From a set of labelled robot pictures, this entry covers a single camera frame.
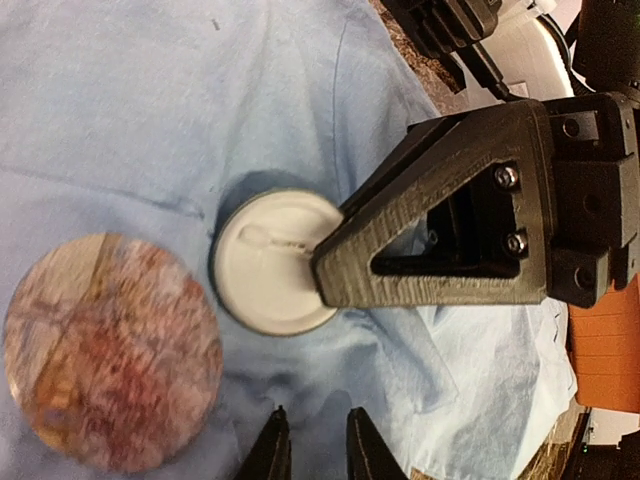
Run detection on round iridescent brooch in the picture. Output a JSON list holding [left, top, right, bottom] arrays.
[[4, 233, 223, 473]]

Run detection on orange plastic basin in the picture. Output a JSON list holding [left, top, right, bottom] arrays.
[[569, 278, 639, 413]]

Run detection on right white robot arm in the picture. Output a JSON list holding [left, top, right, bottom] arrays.
[[311, 1, 639, 309]]

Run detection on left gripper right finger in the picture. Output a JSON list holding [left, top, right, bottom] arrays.
[[346, 407, 408, 480]]

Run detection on light blue shirt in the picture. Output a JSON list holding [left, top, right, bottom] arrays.
[[1, 1, 576, 479]]

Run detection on round floral brooch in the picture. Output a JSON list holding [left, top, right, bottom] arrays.
[[211, 189, 343, 336]]

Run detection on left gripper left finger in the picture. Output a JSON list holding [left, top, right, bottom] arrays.
[[238, 406, 292, 480]]

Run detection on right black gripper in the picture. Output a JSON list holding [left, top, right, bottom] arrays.
[[311, 92, 639, 308]]

